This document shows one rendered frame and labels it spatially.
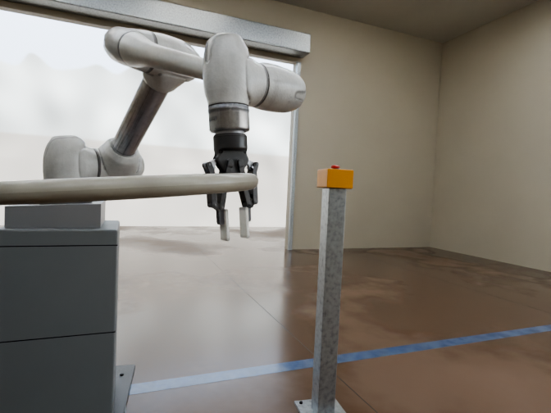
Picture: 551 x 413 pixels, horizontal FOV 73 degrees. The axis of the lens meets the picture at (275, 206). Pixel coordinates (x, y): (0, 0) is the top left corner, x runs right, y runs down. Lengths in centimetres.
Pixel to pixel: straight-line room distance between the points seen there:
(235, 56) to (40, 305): 117
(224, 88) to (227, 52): 8
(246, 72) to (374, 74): 650
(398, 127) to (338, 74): 156
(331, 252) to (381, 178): 560
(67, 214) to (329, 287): 108
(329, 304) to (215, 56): 115
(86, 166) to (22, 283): 49
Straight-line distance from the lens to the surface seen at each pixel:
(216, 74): 82
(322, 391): 179
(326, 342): 170
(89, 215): 160
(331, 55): 689
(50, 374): 171
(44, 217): 162
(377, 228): 714
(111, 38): 130
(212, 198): 79
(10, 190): 54
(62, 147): 168
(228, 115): 80
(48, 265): 159
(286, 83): 91
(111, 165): 170
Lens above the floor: 98
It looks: 2 degrees down
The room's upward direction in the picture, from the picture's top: 3 degrees clockwise
